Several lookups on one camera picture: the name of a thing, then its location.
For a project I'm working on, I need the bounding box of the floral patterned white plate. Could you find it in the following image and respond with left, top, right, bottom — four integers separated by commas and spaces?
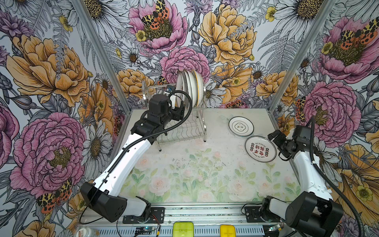
245, 136, 277, 163

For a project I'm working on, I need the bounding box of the black striped rim plate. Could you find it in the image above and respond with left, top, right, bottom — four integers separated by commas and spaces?
182, 71, 191, 98

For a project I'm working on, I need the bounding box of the plain white plate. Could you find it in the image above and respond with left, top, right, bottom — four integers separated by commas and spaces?
175, 73, 185, 107

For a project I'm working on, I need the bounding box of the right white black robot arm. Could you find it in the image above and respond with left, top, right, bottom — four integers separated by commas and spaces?
260, 126, 343, 237

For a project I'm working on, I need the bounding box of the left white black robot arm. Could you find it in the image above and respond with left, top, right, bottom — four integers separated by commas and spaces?
80, 90, 192, 223

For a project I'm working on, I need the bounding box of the right yellow box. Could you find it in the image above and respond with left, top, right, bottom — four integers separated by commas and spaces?
220, 225, 236, 237

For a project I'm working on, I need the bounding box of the left yellow green box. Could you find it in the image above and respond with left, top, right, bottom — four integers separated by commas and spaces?
172, 222, 194, 237

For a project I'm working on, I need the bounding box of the small green circuit board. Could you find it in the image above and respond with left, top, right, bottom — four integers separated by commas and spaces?
135, 226, 155, 234

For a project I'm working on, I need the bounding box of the white jar with lid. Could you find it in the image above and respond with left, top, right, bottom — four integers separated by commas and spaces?
76, 227, 100, 237

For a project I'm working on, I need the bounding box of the left black corrugated cable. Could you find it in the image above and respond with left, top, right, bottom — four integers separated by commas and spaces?
78, 90, 193, 225

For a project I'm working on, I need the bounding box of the left aluminium corner post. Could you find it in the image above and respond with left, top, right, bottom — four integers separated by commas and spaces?
73, 1, 131, 115

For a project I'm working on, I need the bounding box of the aluminium corner post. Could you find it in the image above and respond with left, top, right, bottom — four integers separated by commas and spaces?
73, 1, 131, 115
268, 0, 337, 113

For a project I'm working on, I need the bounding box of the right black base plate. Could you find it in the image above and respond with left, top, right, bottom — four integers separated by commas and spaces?
242, 206, 282, 223

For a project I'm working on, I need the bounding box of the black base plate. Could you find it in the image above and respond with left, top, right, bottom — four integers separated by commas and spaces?
242, 206, 282, 223
122, 207, 165, 224

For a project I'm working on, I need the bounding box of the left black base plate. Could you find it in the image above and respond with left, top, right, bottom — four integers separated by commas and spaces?
122, 207, 165, 224

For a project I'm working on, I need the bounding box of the aluminium front rail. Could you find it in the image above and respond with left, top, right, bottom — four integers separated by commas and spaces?
77, 204, 331, 237

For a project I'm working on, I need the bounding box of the right aluminium corner post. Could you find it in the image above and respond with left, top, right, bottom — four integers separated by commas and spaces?
268, 0, 337, 113

